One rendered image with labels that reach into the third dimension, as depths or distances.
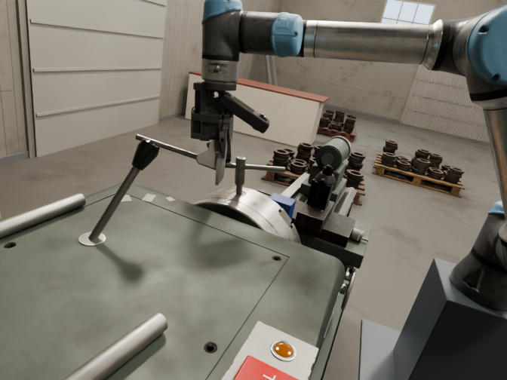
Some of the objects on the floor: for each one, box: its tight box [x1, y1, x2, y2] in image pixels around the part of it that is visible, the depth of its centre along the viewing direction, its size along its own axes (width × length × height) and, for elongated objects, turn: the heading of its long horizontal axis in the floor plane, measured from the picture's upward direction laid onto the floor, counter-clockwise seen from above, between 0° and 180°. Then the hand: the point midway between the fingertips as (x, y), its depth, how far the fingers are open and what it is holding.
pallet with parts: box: [316, 109, 357, 143], centre depth 789 cm, size 91×137×47 cm, turn 139°
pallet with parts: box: [372, 139, 466, 198], centre depth 561 cm, size 89×132×46 cm
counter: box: [185, 71, 329, 147], centre depth 663 cm, size 82×248×84 cm, turn 50°
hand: (225, 175), depth 80 cm, fingers open, 14 cm apart
